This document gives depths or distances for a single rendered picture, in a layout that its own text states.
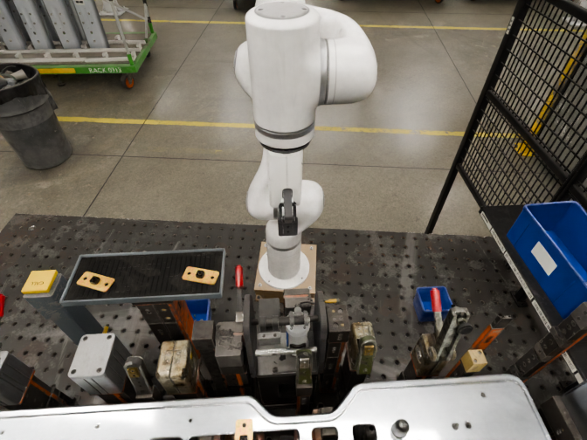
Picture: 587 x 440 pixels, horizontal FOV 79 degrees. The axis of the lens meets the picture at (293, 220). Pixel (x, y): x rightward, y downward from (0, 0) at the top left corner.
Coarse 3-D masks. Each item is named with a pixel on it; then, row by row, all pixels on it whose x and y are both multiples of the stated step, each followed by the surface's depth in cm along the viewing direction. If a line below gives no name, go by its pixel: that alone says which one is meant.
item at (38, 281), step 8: (32, 272) 88; (40, 272) 88; (48, 272) 88; (56, 272) 89; (32, 280) 87; (40, 280) 87; (48, 280) 87; (24, 288) 85; (32, 288) 85; (40, 288) 85; (48, 288) 86
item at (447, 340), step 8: (448, 312) 76; (456, 312) 75; (464, 312) 75; (448, 320) 76; (456, 320) 77; (464, 320) 74; (448, 328) 77; (456, 328) 78; (464, 328) 72; (472, 328) 73; (440, 336) 81; (448, 336) 80; (456, 336) 79; (440, 344) 81; (448, 344) 82; (456, 344) 81; (440, 352) 82; (448, 352) 83; (448, 360) 85
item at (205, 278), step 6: (186, 270) 88; (192, 270) 88; (198, 270) 87; (204, 270) 88; (210, 270) 88; (186, 276) 87; (192, 276) 87; (198, 276) 86; (204, 276) 87; (210, 276) 87; (216, 276) 87; (198, 282) 86; (204, 282) 86; (210, 282) 86
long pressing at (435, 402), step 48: (384, 384) 85; (432, 384) 85; (480, 384) 85; (0, 432) 79; (48, 432) 79; (96, 432) 79; (144, 432) 79; (192, 432) 79; (384, 432) 79; (432, 432) 79; (480, 432) 79; (528, 432) 79
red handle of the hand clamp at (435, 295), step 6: (432, 288) 87; (432, 294) 86; (438, 294) 86; (432, 300) 86; (438, 300) 85; (432, 306) 86; (438, 306) 85; (438, 312) 85; (438, 318) 85; (438, 324) 85; (438, 330) 85; (438, 336) 84; (444, 348) 84; (444, 354) 84
